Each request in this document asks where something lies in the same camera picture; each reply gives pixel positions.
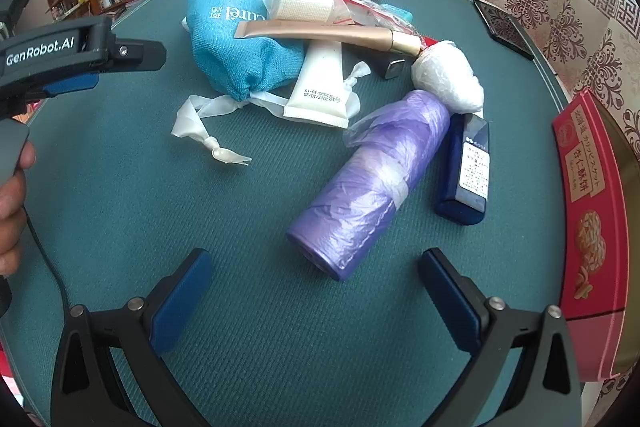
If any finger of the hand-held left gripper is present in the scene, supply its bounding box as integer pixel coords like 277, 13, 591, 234
112, 39, 167, 73
1, 74, 100, 118

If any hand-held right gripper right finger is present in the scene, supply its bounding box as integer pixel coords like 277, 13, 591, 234
419, 248, 586, 427

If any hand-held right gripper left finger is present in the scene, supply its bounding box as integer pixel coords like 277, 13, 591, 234
50, 248, 215, 427

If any purple trash bag roll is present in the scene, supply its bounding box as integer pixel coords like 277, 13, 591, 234
286, 89, 452, 283

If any red cookie box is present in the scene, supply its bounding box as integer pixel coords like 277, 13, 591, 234
551, 88, 640, 383

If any green felt desktop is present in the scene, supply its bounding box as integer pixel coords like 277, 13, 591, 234
0, 0, 591, 427

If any person's left hand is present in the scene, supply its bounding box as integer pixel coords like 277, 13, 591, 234
0, 141, 37, 278

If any dark blue bottle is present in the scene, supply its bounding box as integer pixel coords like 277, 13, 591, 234
433, 112, 491, 225

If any white cosmetic tube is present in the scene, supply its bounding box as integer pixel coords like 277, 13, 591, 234
283, 42, 362, 128

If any gold cosmetic tube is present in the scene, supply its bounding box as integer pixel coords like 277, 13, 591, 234
234, 19, 433, 58

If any white crumpled plastic bag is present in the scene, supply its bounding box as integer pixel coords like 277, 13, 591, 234
411, 41, 486, 114

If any red snack packet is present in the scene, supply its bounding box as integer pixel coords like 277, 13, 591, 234
334, 0, 417, 32

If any teal dental floss case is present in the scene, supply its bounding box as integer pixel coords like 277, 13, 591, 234
385, 4, 414, 24

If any black phone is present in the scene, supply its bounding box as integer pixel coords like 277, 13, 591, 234
473, 0, 535, 60

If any patterned curtain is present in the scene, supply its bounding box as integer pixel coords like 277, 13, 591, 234
415, 0, 640, 172

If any teal drawstring pouch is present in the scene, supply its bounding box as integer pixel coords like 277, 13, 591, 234
170, 0, 372, 166

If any black cable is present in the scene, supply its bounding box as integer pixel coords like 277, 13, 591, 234
22, 204, 76, 313

